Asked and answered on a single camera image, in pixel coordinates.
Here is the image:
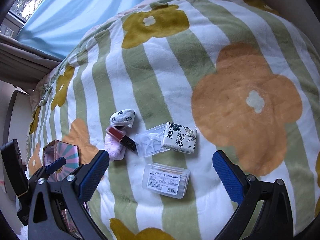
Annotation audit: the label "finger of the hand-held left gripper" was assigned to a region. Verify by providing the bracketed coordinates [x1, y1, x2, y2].
[44, 156, 66, 175]

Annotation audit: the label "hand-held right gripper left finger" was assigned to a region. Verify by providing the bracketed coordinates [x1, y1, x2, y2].
[28, 149, 118, 240]

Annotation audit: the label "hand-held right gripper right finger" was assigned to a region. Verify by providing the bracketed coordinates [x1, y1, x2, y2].
[212, 150, 294, 240]

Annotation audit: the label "patterned cardboard box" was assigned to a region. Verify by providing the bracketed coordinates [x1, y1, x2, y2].
[42, 140, 87, 233]

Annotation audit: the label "pink fuzzy sock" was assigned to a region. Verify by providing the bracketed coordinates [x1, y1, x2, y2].
[104, 127, 131, 161]

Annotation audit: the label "small black box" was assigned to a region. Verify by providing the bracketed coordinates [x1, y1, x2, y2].
[105, 126, 137, 152]

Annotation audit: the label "white printed tissue pack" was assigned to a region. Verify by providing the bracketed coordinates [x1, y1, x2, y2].
[160, 122, 197, 153]

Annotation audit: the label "white patterned sock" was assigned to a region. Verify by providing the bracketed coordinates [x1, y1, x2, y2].
[109, 109, 136, 128]

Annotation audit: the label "clear cotton swab box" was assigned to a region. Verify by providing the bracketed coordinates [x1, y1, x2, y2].
[141, 163, 190, 198]

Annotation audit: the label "clear floss pick box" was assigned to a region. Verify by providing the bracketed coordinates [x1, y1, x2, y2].
[134, 124, 170, 157]

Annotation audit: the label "beige curtain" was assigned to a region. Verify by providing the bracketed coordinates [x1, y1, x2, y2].
[0, 34, 62, 93]

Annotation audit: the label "striped flower print blanket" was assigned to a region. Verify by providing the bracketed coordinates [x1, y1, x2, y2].
[26, 0, 320, 240]

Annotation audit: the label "light blue curtain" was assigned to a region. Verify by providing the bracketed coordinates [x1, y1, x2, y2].
[15, 0, 163, 60]

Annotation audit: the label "window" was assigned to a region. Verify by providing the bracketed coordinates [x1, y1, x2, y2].
[5, 0, 60, 35]

